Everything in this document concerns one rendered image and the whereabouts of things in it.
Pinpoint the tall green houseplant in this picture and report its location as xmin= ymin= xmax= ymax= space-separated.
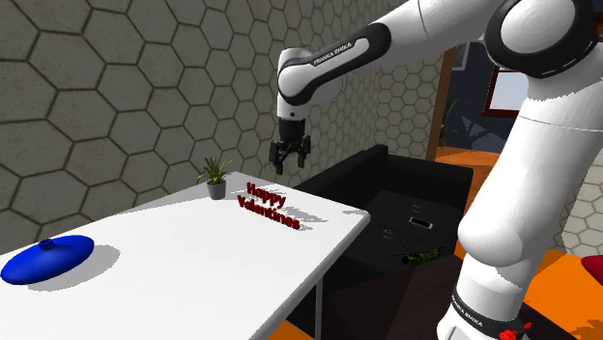
xmin=438 ymin=99 xmax=473 ymax=148

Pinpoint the black sofa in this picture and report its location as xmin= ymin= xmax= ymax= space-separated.
xmin=285 ymin=143 xmax=474 ymax=340

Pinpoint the small potted green plant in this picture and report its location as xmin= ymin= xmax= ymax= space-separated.
xmin=196 ymin=156 xmax=233 ymax=201

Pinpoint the red cushion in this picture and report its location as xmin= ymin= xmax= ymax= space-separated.
xmin=580 ymin=254 xmax=603 ymax=287

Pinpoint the blue round lid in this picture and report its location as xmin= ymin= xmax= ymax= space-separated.
xmin=0 ymin=235 xmax=96 ymax=287

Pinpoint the red lettering sign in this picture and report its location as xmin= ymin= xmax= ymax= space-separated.
xmin=236 ymin=182 xmax=302 ymax=232

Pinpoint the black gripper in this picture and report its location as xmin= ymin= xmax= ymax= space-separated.
xmin=269 ymin=117 xmax=312 ymax=176

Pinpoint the green grasshopper toy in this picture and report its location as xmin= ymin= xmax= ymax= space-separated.
xmin=391 ymin=240 xmax=445 ymax=267

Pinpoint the white table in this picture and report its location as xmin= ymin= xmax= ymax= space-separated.
xmin=0 ymin=171 xmax=372 ymax=340

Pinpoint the dark robot stand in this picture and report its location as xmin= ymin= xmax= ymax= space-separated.
xmin=385 ymin=254 xmax=579 ymax=340

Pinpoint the red framed window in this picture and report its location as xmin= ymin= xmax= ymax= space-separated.
xmin=482 ymin=66 xmax=530 ymax=119

